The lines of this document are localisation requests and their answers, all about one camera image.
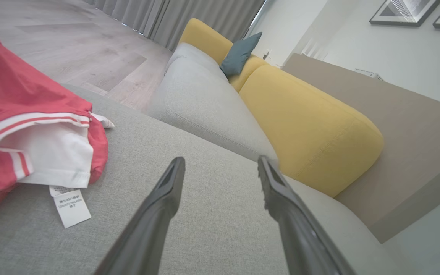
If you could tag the red shirt with white sleeves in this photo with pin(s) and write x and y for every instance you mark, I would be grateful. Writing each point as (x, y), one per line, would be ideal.
(21, 88)

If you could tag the large grey ottoman cushion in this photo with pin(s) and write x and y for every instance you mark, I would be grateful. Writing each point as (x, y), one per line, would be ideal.
(220, 229)

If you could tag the grey pleated curtain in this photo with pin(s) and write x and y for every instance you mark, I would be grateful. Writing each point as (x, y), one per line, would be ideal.
(204, 15)

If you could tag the teal throw pillow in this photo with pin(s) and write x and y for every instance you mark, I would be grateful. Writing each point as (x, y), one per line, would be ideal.
(239, 55)

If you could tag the yellow sofa back cushion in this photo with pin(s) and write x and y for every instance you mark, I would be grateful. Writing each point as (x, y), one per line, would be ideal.
(311, 130)
(204, 38)

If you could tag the grey sofa seat cushion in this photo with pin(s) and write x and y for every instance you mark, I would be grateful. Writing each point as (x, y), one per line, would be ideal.
(204, 103)
(193, 53)

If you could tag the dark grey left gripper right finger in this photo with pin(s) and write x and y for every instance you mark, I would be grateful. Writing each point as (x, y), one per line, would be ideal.
(296, 229)

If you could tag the beige upholstered panel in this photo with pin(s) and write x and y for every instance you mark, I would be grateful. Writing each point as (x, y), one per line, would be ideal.
(414, 145)

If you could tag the white slatted vent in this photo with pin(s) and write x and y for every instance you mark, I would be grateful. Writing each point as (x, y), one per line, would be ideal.
(369, 74)

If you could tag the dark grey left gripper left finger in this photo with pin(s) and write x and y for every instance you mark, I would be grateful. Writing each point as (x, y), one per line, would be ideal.
(155, 214)

